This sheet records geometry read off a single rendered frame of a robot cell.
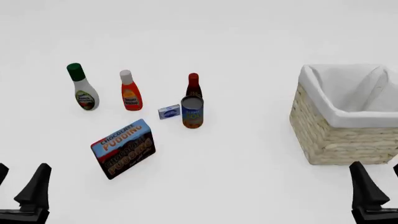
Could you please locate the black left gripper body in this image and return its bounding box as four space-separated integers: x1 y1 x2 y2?
0 207 50 224

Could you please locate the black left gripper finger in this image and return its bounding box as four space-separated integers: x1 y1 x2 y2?
0 162 9 185
13 162 52 213

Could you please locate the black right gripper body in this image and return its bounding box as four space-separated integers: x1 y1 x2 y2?
351 207 398 224

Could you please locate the woven basket with white lining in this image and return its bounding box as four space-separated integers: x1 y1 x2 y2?
289 63 398 166

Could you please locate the chocolate pudding box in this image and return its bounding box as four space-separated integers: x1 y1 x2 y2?
90 118 157 180

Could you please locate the white bottle with green cap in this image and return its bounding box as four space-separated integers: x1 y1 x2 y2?
66 62 100 111

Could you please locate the orange bottle with white cap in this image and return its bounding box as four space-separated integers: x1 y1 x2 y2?
119 69 144 112

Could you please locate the small blue and white box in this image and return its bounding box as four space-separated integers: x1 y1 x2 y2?
157 103 182 121

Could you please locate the blue soup tin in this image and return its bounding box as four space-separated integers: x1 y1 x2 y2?
180 95 205 129

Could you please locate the dark bottle with red cap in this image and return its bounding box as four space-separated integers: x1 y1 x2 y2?
185 72 203 100

